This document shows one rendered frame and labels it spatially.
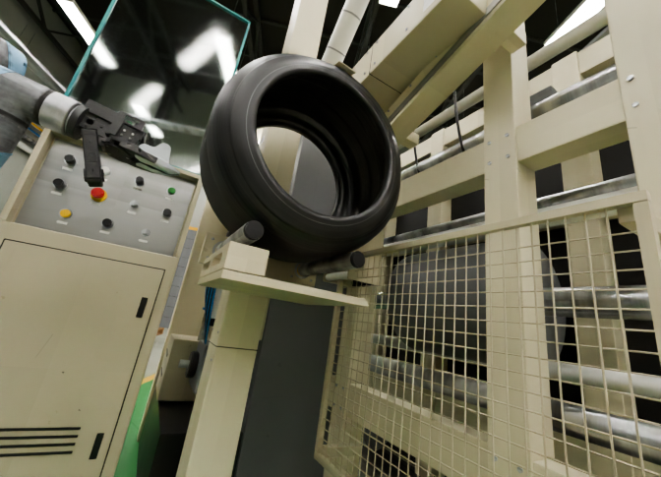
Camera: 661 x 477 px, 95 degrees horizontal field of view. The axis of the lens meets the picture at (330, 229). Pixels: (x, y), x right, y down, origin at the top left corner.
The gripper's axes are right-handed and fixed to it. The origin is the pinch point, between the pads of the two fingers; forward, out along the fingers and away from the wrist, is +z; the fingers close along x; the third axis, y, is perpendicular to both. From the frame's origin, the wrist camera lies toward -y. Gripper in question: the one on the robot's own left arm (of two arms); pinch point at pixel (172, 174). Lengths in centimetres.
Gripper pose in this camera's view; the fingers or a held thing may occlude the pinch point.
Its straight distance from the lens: 79.7
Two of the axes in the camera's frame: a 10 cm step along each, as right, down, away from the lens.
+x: -5.0, 1.9, 8.4
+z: 8.3, 3.9, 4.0
